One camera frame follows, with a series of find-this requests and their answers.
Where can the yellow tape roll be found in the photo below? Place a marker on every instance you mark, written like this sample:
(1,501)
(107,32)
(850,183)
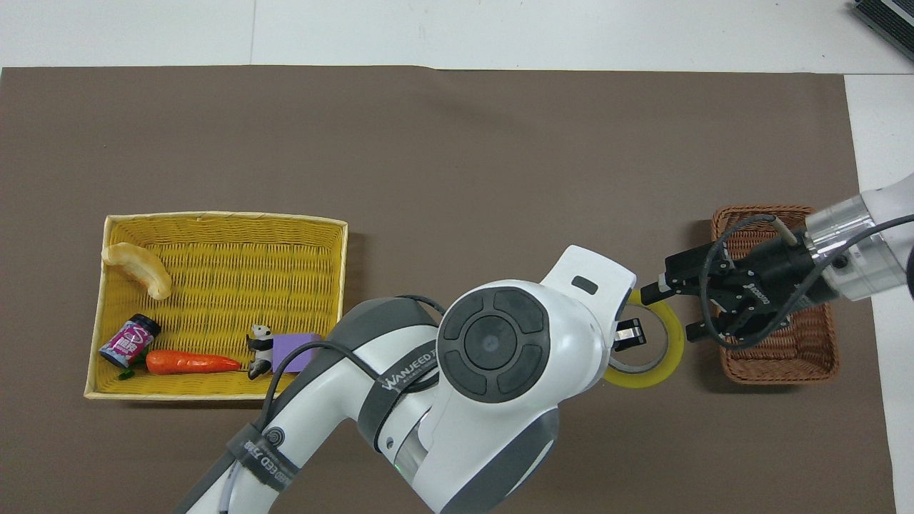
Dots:
(670,357)

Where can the panda figurine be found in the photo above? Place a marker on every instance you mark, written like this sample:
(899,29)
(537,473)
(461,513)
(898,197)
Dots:
(260,346)

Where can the purple block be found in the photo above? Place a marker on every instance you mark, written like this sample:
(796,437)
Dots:
(293,350)

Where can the yellow woven basket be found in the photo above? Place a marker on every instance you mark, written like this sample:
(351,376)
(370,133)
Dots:
(235,264)

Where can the brown woven basket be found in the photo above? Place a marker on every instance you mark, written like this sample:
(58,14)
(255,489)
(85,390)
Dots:
(807,350)

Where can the small purple can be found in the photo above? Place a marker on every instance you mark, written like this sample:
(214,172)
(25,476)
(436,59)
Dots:
(128,341)

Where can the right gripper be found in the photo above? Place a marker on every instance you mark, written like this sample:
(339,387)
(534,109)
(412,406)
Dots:
(782,278)

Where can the toy carrot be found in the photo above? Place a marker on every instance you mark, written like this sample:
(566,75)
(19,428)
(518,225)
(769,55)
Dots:
(189,363)

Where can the toy croissant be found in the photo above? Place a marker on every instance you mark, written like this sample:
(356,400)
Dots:
(139,263)

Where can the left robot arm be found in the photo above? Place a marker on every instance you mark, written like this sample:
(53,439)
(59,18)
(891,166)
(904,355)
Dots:
(493,400)

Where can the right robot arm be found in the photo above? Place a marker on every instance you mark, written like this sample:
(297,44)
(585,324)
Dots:
(875,239)

